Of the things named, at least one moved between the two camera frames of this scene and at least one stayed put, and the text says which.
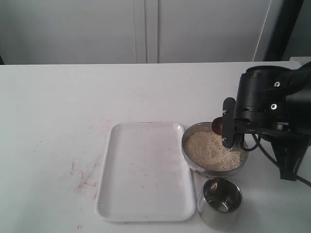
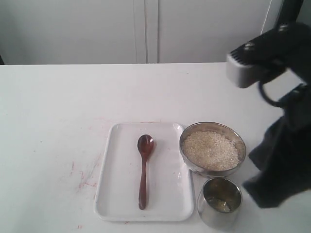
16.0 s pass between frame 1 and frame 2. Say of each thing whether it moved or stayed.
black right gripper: moved
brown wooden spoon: moved
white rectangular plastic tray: stayed
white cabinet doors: stayed
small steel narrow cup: stayed
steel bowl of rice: stayed
